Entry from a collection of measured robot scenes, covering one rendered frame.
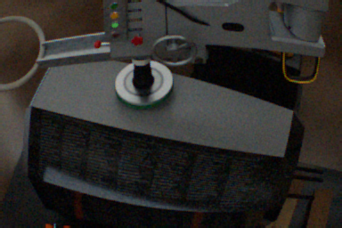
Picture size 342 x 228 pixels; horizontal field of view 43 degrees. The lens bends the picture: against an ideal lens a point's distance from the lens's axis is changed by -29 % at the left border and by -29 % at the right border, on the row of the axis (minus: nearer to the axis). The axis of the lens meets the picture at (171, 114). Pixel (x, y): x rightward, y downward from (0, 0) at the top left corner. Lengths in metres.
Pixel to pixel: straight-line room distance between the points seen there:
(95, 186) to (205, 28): 0.80
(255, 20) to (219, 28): 0.15
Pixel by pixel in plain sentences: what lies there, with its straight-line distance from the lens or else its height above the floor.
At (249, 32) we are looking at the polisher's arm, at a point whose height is 1.30.
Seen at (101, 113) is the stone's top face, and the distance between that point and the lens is 2.21.
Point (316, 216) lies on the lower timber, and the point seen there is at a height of 0.13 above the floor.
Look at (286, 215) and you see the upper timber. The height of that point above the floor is 0.25.
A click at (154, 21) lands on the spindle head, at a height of 1.35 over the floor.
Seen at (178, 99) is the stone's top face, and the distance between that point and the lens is 2.22.
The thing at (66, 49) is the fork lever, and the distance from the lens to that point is 2.14.
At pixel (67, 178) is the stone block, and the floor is 0.67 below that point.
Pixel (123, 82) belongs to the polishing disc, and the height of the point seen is 0.92.
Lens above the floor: 2.56
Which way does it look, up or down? 51 degrees down
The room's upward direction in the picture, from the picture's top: 3 degrees counter-clockwise
